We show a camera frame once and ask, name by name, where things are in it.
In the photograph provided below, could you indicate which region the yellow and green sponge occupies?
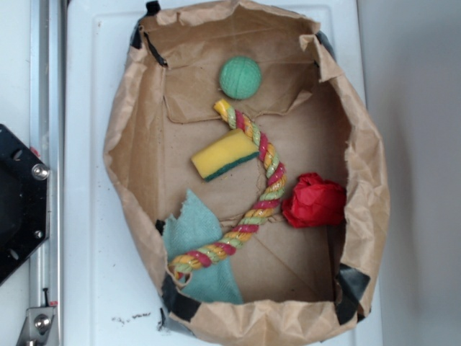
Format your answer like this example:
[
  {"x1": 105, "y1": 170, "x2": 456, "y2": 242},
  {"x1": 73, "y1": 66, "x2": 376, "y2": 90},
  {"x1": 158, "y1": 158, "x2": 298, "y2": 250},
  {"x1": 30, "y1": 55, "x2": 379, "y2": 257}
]
[{"x1": 191, "y1": 129, "x2": 259, "y2": 182}]

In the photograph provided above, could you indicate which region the green rubber ball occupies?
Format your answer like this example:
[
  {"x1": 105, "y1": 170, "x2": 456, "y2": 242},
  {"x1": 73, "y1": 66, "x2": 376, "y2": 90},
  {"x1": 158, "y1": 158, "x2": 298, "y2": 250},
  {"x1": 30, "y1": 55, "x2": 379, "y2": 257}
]
[{"x1": 219, "y1": 56, "x2": 262, "y2": 100}]

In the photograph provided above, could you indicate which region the aluminium frame rail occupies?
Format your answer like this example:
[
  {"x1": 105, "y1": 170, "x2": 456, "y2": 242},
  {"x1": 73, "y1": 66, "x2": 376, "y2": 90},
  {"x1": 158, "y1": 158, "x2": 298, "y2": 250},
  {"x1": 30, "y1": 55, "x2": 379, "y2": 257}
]
[{"x1": 30, "y1": 1, "x2": 68, "y2": 345}]

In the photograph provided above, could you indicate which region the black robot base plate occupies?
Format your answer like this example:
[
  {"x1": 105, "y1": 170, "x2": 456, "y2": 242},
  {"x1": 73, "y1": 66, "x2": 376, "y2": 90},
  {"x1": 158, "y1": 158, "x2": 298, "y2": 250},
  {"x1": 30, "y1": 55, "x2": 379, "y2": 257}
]
[{"x1": 1, "y1": 125, "x2": 50, "y2": 283}]

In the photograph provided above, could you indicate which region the crumpled red paper ball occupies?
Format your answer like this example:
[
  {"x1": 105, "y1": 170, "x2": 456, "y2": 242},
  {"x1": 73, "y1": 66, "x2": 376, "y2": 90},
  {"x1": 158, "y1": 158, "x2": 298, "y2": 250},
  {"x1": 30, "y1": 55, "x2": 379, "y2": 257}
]
[{"x1": 282, "y1": 172, "x2": 346, "y2": 228}]

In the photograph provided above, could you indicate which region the metal corner bracket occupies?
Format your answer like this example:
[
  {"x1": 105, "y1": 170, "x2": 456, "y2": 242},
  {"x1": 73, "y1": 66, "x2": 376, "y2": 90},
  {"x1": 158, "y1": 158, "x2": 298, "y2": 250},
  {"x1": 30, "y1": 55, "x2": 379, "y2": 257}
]
[{"x1": 16, "y1": 306, "x2": 59, "y2": 346}]

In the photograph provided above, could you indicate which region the multicolour twisted rope toy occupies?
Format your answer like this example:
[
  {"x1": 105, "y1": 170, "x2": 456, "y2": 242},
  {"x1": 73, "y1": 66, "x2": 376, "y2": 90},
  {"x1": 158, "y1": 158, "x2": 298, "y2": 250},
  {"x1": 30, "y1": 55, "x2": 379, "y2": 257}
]
[{"x1": 169, "y1": 99, "x2": 287, "y2": 280}]

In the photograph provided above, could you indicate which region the teal green cloth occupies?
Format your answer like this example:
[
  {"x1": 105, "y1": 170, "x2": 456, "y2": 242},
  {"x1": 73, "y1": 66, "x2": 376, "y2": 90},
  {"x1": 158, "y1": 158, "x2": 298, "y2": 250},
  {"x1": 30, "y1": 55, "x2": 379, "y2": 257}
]
[{"x1": 163, "y1": 190, "x2": 243, "y2": 304}]

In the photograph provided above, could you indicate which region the brown paper bag bin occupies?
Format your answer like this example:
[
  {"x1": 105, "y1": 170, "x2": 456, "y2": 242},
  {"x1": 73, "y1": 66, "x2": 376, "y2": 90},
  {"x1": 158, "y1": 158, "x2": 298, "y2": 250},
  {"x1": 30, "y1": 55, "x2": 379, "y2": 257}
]
[{"x1": 104, "y1": 1, "x2": 390, "y2": 345}]

